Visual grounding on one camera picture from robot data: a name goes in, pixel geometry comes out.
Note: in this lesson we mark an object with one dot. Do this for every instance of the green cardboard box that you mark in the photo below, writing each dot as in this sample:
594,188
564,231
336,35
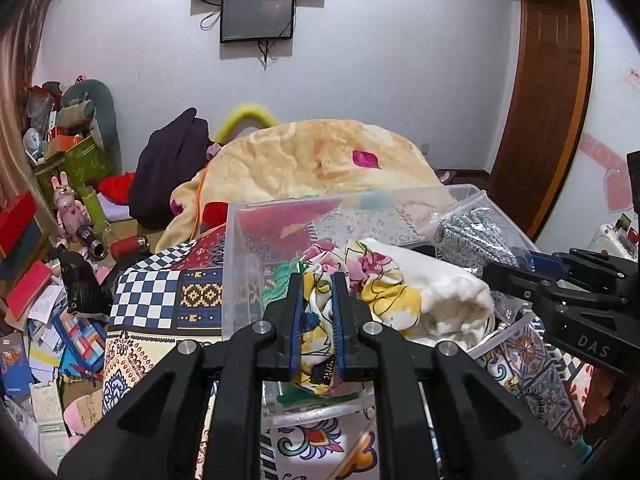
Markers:
84,164

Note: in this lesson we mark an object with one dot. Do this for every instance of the floral patterned cloth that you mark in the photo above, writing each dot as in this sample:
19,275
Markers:
332,278

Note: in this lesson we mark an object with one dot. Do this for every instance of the beige fleece blanket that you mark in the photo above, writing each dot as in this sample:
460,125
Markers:
320,157

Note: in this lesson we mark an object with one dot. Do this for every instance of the grey green plush toy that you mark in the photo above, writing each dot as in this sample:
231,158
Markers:
87,108

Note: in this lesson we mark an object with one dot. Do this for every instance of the red cloth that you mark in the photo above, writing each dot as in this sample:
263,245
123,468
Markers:
116,188

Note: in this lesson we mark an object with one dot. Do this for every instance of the red box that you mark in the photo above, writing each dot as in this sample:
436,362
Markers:
14,221

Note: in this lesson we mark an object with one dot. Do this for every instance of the small wall monitor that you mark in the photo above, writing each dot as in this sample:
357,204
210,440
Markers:
256,20

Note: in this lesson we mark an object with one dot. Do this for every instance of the pink rabbit figurine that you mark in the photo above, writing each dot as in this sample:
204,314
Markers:
71,214

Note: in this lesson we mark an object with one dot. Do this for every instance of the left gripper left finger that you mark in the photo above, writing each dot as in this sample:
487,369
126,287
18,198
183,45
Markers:
196,400

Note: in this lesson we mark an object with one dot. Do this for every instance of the bagged black white yarn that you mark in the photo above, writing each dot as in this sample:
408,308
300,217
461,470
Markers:
472,239

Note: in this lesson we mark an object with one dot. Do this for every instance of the striped pink gold curtain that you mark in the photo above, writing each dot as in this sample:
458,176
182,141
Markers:
20,43

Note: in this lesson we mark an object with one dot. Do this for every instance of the person's right hand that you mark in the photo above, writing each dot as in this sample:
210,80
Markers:
597,404

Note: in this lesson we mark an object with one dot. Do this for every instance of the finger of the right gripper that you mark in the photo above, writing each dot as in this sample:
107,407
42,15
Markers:
548,266

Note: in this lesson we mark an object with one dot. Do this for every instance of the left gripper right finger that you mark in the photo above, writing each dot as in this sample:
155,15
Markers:
440,415

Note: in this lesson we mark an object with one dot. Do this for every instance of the white appliance with stickers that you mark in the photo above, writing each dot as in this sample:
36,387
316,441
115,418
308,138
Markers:
619,239

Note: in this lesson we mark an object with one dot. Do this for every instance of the wooden door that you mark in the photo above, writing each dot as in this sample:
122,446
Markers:
547,110

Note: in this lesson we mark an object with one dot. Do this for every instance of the patchwork patterned bedspread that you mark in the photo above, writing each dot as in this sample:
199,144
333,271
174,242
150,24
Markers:
163,296

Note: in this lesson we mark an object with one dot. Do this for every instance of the green striped cloth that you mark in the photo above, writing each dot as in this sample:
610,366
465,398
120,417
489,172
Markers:
276,279

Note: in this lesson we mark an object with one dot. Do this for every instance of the dark purple jacket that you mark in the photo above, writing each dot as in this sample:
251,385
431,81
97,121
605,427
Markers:
173,156

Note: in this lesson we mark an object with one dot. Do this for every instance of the clear plastic storage bin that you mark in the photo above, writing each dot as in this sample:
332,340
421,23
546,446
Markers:
258,234

